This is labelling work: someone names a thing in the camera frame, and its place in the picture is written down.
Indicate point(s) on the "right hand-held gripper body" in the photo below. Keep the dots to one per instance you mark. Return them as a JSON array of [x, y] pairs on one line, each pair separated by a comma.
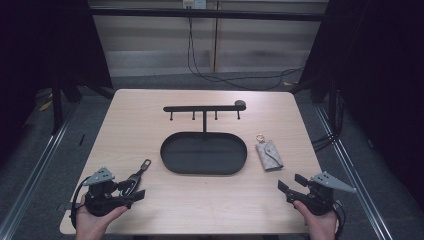
[[320, 200]]

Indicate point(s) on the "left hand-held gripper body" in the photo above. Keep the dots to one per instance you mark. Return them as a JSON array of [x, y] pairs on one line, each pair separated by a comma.
[[100, 196]]

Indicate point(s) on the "grey patterned key pouch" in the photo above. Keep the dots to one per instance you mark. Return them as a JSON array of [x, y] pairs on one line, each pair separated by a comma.
[[269, 155]]

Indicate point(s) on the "person's right hand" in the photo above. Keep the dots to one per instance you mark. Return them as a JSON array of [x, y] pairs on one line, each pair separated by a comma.
[[321, 228]]

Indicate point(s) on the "person's left hand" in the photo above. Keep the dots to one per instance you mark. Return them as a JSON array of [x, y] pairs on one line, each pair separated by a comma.
[[91, 226]]

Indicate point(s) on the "black metal stand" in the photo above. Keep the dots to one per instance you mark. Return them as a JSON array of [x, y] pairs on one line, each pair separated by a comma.
[[57, 106]]

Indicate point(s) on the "yellow tape scrap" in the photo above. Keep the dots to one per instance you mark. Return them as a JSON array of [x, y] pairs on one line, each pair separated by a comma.
[[45, 106]]

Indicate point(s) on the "dark curtain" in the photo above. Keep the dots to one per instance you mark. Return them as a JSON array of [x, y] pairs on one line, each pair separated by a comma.
[[383, 83], [40, 50]]

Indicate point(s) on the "metal floor rail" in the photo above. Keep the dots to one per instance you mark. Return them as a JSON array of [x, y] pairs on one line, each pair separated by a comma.
[[353, 173], [36, 170]]

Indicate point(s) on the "black horizontal frame bar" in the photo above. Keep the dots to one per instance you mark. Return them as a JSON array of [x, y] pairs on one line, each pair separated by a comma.
[[206, 14]]

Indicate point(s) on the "white wall outlet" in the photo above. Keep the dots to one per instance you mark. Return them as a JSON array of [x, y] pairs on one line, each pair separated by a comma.
[[194, 4]]

